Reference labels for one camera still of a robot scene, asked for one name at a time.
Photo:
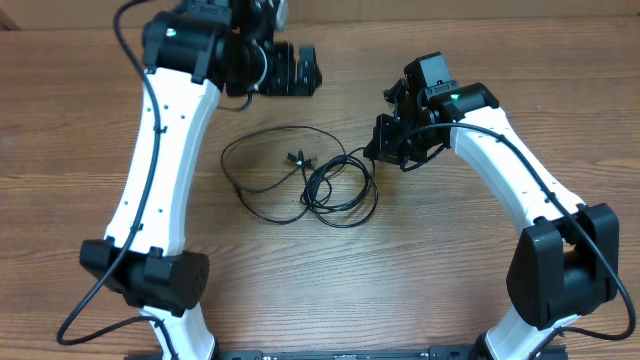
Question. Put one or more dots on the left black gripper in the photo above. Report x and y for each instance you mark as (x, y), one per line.
(304, 73)

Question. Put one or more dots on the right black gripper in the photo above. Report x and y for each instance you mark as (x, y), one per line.
(382, 138)

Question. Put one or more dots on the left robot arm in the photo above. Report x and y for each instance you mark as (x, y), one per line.
(192, 55)

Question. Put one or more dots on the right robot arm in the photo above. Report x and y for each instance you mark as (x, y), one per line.
(566, 259)

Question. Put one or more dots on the cardboard back panel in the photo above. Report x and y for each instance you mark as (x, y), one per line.
(98, 14)

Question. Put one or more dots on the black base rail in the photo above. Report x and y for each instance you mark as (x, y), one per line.
(350, 354)

